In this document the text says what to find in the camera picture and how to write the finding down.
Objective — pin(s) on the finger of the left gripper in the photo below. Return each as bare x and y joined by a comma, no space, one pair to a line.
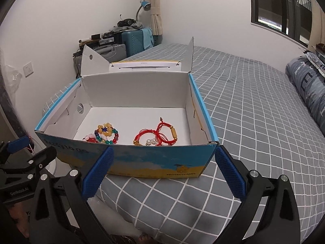
18,144
24,168

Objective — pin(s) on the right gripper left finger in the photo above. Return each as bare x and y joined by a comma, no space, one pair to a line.
60,211

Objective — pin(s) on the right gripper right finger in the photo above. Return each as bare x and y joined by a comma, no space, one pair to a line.
280,221

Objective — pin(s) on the red cord bracelet gold tube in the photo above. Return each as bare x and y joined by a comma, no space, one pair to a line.
165,133

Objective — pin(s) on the grey checked bed sheet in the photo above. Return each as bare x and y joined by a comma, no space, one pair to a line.
261,120

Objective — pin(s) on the open cardboard shoe box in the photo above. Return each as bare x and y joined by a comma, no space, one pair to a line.
119,105

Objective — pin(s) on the grey suitcase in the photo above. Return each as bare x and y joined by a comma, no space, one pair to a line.
111,53

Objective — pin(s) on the blue striped folded duvet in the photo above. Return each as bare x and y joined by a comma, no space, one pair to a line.
306,73

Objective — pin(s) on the teal suitcase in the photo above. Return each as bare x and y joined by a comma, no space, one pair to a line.
133,40

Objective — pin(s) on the light blue cloth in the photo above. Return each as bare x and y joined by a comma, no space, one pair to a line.
148,40

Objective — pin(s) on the blue desk lamp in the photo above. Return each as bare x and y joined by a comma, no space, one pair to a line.
145,5

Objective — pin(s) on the beige curtain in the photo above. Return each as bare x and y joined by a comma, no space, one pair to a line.
156,20

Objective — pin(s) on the dark framed window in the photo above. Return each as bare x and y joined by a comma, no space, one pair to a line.
292,18

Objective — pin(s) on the white wall socket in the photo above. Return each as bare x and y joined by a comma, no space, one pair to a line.
28,69

